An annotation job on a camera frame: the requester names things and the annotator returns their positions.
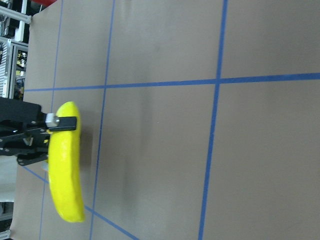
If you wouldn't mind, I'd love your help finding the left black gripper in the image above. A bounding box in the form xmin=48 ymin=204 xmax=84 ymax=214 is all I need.
xmin=0 ymin=97 xmax=77 ymax=172

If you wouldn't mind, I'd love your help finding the brown paper table cover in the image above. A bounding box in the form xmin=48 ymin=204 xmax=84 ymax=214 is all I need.
xmin=11 ymin=0 xmax=320 ymax=240

